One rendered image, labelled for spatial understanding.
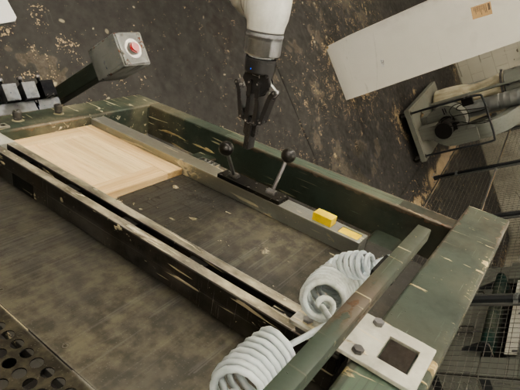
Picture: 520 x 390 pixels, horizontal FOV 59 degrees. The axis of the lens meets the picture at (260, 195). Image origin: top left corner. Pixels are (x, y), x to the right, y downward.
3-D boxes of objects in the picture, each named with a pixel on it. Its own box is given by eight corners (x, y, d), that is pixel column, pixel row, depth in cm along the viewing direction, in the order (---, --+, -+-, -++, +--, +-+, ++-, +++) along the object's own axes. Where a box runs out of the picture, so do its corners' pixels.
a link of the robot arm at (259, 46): (261, 27, 114) (257, 52, 117) (237, 28, 107) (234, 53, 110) (291, 35, 110) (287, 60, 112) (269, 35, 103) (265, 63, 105)
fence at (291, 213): (104, 127, 152) (104, 115, 151) (364, 249, 108) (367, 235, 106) (90, 130, 149) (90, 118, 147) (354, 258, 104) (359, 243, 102)
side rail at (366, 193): (159, 131, 174) (161, 102, 169) (447, 257, 122) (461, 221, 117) (147, 133, 169) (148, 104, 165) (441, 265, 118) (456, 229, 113)
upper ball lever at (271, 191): (266, 195, 118) (288, 148, 118) (278, 201, 117) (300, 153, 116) (260, 193, 115) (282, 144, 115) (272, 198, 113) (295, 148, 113)
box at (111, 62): (113, 49, 176) (140, 31, 165) (124, 80, 177) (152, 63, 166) (86, 51, 167) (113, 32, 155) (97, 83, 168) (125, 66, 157)
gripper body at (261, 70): (284, 59, 112) (278, 96, 116) (256, 51, 116) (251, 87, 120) (266, 61, 106) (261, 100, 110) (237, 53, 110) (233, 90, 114)
